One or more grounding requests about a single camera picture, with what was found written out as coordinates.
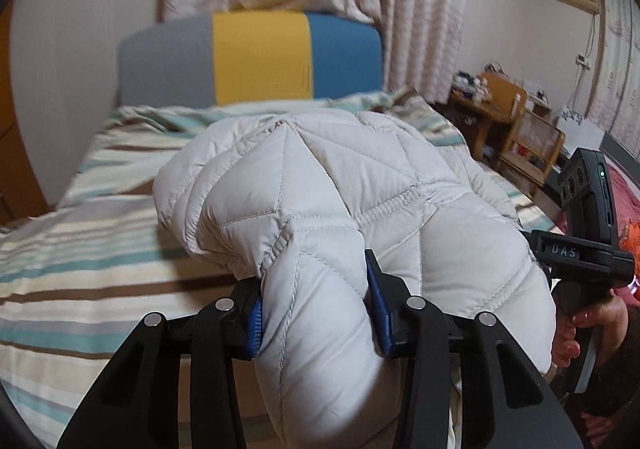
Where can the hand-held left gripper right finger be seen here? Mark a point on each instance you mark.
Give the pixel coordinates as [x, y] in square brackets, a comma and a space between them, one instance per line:
[377, 309]

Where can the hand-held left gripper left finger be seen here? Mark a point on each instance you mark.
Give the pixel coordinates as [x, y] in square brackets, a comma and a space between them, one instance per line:
[255, 329]

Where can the white quilted down jacket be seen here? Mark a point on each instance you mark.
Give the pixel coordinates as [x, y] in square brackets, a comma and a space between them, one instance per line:
[325, 179]

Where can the person's right hand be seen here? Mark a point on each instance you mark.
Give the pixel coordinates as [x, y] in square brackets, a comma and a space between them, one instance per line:
[595, 316]

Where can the white patterned box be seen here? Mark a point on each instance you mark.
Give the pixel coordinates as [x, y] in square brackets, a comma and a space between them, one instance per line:
[580, 126]

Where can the small wooden chair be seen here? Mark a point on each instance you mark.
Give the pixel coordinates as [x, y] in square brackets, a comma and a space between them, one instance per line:
[535, 139]

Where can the small wooden table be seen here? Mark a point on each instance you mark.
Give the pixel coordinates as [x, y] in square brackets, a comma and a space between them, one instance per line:
[482, 124]

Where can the pink patterned curtain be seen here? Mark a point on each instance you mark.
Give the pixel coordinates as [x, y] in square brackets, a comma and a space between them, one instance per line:
[620, 54]
[420, 4]

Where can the pile of small table items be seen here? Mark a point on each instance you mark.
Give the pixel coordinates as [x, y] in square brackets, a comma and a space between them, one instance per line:
[472, 84]

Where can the striped bed sheet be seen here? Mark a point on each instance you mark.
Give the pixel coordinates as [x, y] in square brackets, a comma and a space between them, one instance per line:
[75, 254]

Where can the grey yellow blue headboard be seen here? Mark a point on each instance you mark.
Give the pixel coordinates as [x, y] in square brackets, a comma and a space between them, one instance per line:
[260, 59]

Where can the orange wooden wardrobe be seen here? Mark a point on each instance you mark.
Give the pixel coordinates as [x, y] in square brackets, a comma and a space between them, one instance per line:
[20, 154]

